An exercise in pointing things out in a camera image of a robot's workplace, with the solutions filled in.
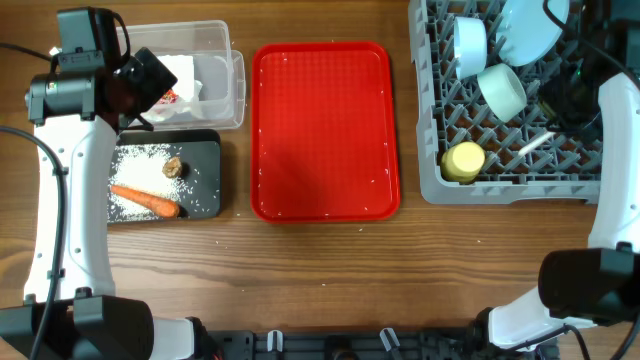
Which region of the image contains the red candy wrapper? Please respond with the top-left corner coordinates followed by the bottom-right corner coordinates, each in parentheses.
top-left (157, 89), bottom-right (179, 105)

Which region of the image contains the white spoon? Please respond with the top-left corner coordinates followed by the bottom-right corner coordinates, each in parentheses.
top-left (518, 130), bottom-right (555, 157)

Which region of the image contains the white napkin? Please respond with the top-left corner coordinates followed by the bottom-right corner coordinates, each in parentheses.
top-left (142, 55), bottom-right (203, 123)

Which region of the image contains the mint green bowl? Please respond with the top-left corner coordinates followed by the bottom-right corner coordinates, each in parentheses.
top-left (477, 64), bottom-right (527, 123)

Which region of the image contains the light blue plate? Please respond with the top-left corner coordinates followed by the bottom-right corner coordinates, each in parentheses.
top-left (496, 0), bottom-right (562, 67)

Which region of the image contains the pile of rice grains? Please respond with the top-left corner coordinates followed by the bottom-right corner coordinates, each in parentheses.
top-left (107, 142), bottom-right (219, 221)

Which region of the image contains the brown food scrap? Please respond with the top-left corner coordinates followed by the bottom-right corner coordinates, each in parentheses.
top-left (162, 156), bottom-right (183, 179)

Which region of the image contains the light blue bowl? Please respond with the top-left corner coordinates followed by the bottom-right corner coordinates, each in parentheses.
top-left (454, 17), bottom-right (487, 80)

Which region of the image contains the yellow plastic cup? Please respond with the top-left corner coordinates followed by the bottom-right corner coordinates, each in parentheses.
top-left (441, 142), bottom-right (486, 183)

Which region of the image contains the orange food piece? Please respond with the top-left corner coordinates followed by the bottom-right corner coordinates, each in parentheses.
top-left (110, 185), bottom-right (180, 218)

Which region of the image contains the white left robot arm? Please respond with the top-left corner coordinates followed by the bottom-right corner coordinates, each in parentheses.
top-left (1, 7), bottom-right (219, 359)

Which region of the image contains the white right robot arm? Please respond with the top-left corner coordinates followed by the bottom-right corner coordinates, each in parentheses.
top-left (469, 1), bottom-right (639, 359)

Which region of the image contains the grey dishwasher rack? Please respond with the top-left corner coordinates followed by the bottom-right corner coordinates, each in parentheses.
top-left (409, 1), bottom-right (603, 205)

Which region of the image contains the black waste tray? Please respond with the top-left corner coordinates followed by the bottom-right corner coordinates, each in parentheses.
top-left (105, 128), bottom-right (223, 225)

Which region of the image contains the clear plastic bin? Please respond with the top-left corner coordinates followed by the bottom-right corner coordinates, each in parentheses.
top-left (117, 20), bottom-right (246, 130)

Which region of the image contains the red serving tray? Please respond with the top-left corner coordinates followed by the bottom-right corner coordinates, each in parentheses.
top-left (250, 41), bottom-right (401, 224)

